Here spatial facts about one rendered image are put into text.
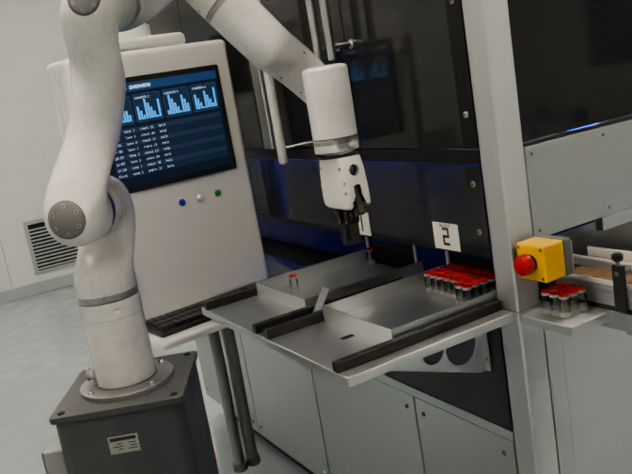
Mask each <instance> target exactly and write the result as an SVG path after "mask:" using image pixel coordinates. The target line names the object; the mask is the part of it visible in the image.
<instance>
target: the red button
mask: <svg viewBox="0 0 632 474"><path fill-rule="evenodd" d="M513 266H514V269H515V271H516V273H517V274H519V275H520V276H523V277H525V276H528V275H531V274H532V273H533V272H534V270H535V263H534V261H533V259H532V257H531V256H529V255H528V254H523V255H520V256H518V257H516V259H515V260H514V263H513Z"/></svg>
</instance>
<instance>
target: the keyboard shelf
mask: <svg viewBox="0 0 632 474"><path fill-rule="evenodd" d="M224 328H226V326H224V325H222V324H220V323H218V322H216V321H214V320H210V321H209V322H206V323H203V324H199V325H196V326H193V327H191V328H188V329H185V330H183V331H181V332H178V333H175V334H173V335H170V336H167V337H164V338H162V337H159V336H156V335H154V334H151V333H150V332H148V333H149V337H150V345H151V347H153V348H155V349H158V350H160V351H166V350H169V349H171V348H174V347H177V346H179V345H182V344H185V343H186V342H189V341H191V340H196V339H198V338H201V337H204V336H206V335H209V334H212V333H213V332H216V331H219V330H221V329H224Z"/></svg>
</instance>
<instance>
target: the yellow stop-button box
mask: <svg viewBox="0 0 632 474"><path fill-rule="evenodd" d="M516 249H517V257H518V256H520V255H523V254H528V255H529V256H531V257H532V259H533V261H534V263H535V270H534V272H533V273H532V274H531V275H528V276H520V277H521V278H525V279H530V280H535V281H540V282H544V283H548V282H550V281H553V280H556V279H558V278H561V277H565V276H569V275H571V274H573V264H572V255H571V246H570V238H568V237H560V236H553V235H545V234H540V235H537V236H536V237H532V238H529V239H527V240H524V241H521V242H518V243H517V244H516Z"/></svg>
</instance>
